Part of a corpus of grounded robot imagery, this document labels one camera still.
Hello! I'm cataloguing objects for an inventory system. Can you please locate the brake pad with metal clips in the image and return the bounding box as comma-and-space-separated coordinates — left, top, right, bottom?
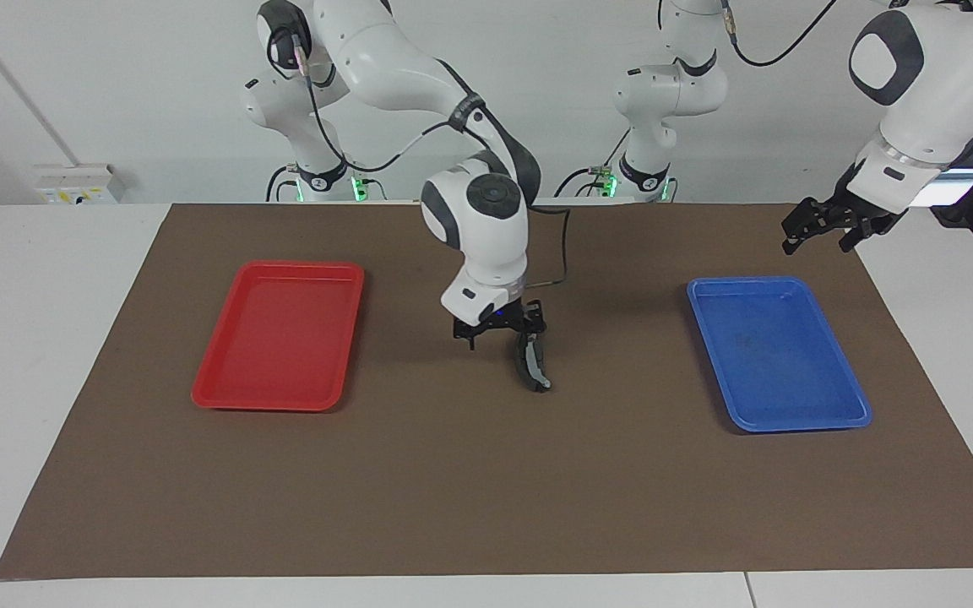
516, 332, 553, 394

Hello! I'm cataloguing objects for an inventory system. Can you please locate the blue plastic tray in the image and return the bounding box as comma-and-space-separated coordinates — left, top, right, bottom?
687, 276, 873, 433

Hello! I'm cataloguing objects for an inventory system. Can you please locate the brown table mat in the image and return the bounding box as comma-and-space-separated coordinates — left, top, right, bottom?
0, 203, 973, 580

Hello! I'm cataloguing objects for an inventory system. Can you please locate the red plastic tray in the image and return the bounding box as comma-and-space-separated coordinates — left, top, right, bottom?
191, 260, 366, 413

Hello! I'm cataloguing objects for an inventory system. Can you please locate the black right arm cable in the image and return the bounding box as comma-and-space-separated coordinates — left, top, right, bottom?
288, 25, 572, 292

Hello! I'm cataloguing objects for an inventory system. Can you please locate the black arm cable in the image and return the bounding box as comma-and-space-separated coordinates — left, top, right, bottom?
288, 25, 572, 292
658, 0, 839, 68

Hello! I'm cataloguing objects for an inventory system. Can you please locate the black base power cable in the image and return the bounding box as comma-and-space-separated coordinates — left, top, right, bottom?
554, 127, 633, 199

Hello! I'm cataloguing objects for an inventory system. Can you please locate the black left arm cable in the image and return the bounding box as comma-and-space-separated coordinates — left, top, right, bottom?
658, 0, 839, 68

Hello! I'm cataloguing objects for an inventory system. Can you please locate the white wall socket box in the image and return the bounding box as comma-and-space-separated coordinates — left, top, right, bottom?
35, 163, 126, 205

